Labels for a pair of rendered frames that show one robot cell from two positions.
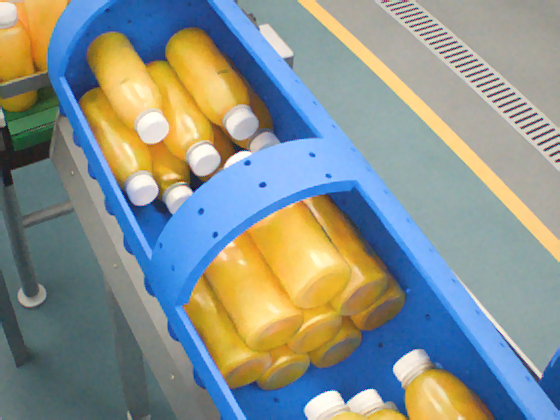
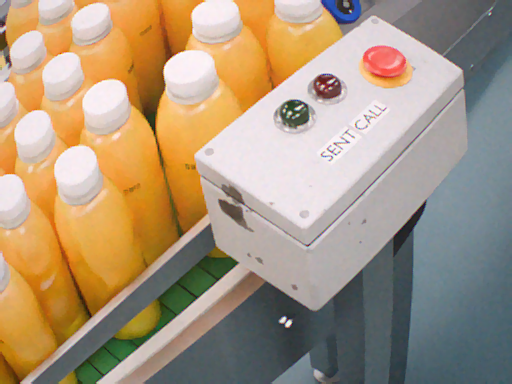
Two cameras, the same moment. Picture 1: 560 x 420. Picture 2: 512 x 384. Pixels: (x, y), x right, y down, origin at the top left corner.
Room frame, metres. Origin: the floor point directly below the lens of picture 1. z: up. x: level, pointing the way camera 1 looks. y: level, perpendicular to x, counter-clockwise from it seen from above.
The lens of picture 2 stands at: (1.14, 1.22, 1.74)
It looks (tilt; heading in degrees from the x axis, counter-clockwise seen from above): 49 degrees down; 265
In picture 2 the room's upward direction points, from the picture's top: 11 degrees counter-clockwise
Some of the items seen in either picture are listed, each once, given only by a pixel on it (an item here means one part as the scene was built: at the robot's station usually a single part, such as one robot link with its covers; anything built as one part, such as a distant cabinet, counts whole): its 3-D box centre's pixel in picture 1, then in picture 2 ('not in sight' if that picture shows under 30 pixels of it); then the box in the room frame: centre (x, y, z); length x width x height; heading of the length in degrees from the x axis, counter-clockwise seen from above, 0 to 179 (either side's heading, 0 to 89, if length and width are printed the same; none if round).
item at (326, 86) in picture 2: not in sight; (326, 85); (1.02, 0.60, 1.11); 0.02 x 0.02 x 0.01
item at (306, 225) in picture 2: not in sight; (353, 148); (1.01, 0.61, 1.05); 0.20 x 0.10 x 0.10; 33
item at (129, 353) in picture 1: (128, 350); (390, 314); (0.90, 0.28, 0.31); 0.06 x 0.06 x 0.63; 33
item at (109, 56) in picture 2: not in sight; (103, 88); (1.19, 0.41, 0.99); 0.07 x 0.07 x 0.18
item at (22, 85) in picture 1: (113, 58); not in sight; (1.06, 0.30, 0.96); 0.40 x 0.01 x 0.03; 123
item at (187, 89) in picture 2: not in sight; (189, 72); (1.11, 0.53, 1.08); 0.04 x 0.04 x 0.02
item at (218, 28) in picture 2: not in sight; (215, 17); (1.08, 0.46, 1.08); 0.04 x 0.04 x 0.02
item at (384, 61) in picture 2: not in sight; (385, 63); (0.97, 0.59, 1.11); 0.04 x 0.04 x 0.01
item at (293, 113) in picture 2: not in sight; (294, 112); (1.05, 0.62, 1.11); 0.02 x 0.02 x 0.01
